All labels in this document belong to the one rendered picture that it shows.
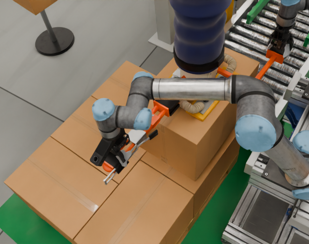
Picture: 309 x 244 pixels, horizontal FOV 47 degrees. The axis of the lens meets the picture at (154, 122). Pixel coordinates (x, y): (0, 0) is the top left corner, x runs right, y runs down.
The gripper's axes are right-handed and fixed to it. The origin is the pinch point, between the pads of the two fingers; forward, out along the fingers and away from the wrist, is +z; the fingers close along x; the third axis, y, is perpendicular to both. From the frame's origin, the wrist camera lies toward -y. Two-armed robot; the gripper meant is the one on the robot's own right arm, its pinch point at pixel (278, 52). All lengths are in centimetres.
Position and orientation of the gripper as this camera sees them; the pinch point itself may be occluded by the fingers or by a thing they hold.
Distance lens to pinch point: 183.8
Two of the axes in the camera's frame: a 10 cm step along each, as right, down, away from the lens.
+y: -6.1, 6.9, -3.9
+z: 0.9, 5.5, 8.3
